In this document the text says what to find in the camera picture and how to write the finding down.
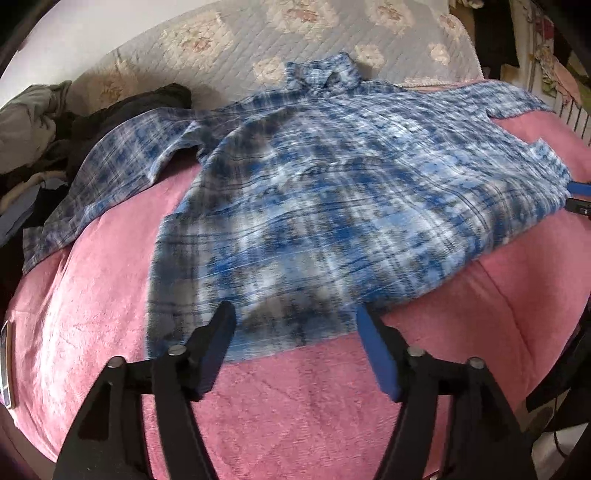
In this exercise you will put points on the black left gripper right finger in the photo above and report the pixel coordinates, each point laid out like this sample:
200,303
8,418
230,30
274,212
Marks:
459,406

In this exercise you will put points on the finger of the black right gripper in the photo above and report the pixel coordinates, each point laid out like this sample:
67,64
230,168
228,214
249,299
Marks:
578,201

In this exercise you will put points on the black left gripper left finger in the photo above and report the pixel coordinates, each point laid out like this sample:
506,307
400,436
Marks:
107,438

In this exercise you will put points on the blue plaid flannel shirt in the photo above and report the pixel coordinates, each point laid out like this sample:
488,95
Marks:
314,198

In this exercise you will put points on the white booklet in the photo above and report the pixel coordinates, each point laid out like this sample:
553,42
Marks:
8,398

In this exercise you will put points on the floral hanging fabric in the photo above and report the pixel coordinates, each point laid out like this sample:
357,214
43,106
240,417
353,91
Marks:
565,88

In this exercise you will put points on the pink fleece blanket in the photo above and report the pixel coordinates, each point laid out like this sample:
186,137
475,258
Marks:
314,412

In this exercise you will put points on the blue folded garment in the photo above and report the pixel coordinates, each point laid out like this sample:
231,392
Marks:
15,215

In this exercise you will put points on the black puffer jacket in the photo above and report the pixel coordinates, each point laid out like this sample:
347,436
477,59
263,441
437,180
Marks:
87,131

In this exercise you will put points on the grey crumpled garment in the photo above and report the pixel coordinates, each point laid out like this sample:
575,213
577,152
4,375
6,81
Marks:
28,124

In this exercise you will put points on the grey floral quilted mattress pad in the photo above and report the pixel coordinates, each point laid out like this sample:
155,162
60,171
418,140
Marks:
227,50

